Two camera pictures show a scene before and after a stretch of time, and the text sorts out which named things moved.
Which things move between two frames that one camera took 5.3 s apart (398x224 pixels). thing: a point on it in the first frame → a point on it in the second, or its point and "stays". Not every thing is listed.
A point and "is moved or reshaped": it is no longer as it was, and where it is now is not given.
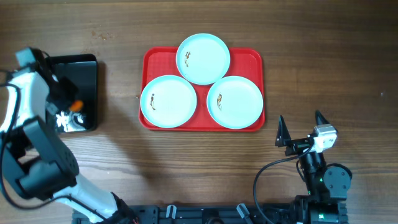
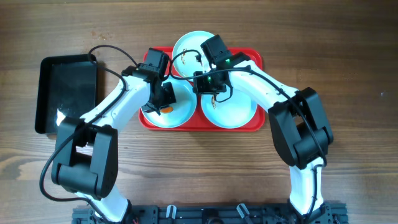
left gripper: (65, 90) → (160, 106)
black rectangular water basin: (83, 68) stays
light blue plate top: (203, 59) is moved or reshaped
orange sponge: (77, 105) → (166, 109)
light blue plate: (168, 101) stays
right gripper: (283, 139) → (199, 88)
